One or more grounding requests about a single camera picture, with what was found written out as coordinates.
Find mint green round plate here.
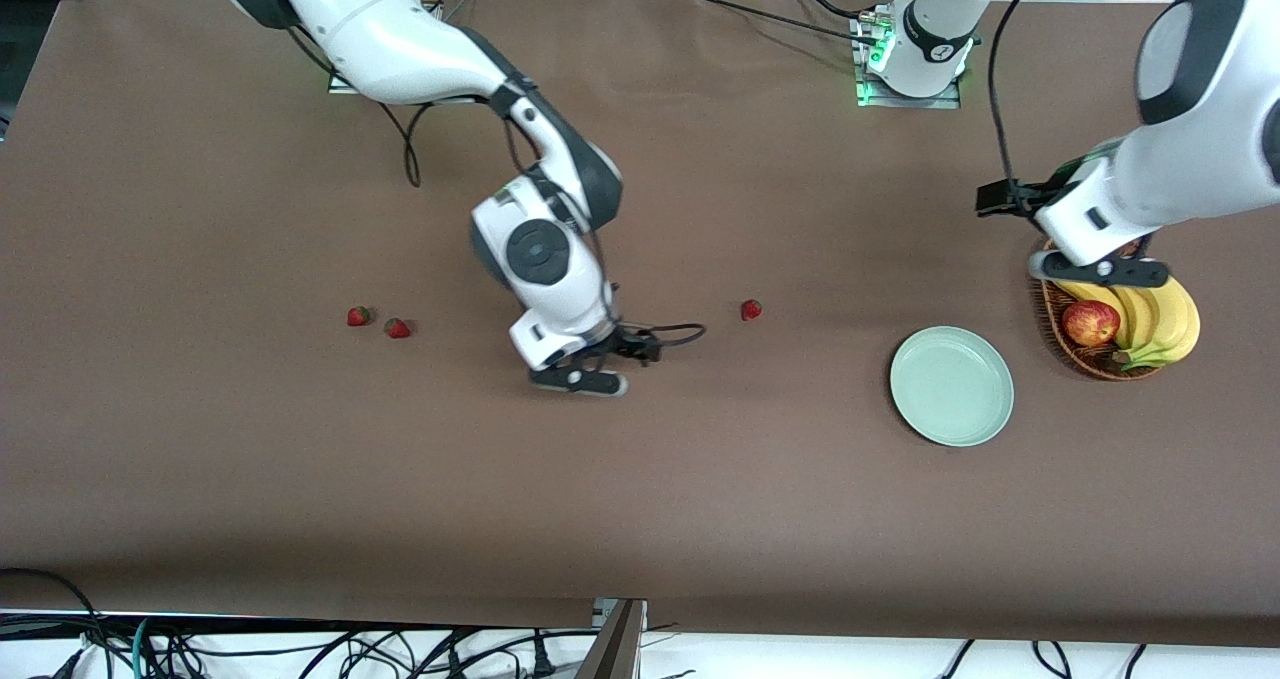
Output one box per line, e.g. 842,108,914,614
889,326,1015,448

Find red apple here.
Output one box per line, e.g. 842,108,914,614
1062,300,1121,348

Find brown wicker basket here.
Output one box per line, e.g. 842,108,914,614
1030,239,1166,382

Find yellow banana bunch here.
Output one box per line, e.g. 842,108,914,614
1055,271,1201,372

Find brown table cover cloth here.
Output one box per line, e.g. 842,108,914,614
0,0,1280,650

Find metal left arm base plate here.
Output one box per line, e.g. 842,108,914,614
853,14,963,110

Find teal cable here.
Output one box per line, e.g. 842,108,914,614
133,616,166,679

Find black looped cable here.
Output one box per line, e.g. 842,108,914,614
0,567,113,679

